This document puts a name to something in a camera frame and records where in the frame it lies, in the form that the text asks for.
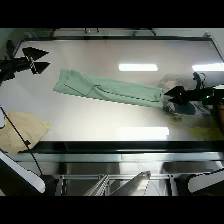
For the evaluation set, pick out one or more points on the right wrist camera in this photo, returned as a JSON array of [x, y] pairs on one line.
[[197, 80]]

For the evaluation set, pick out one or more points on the silver frame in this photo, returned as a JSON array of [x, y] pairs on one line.
[[100, 157]]

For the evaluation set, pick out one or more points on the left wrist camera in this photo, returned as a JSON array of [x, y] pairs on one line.
[[10, 48]]

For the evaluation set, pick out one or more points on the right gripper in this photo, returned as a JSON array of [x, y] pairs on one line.
[[195, 94]]

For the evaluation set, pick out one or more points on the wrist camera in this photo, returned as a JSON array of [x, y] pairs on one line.
[[10, 48], [197, 80]]

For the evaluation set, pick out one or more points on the beige garment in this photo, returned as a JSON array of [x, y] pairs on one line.
[[23, 130]]

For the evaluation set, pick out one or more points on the pale green garment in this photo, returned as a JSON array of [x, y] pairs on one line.
[[106, 88]]

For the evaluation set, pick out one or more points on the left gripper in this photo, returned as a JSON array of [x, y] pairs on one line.
[[25, 64]]

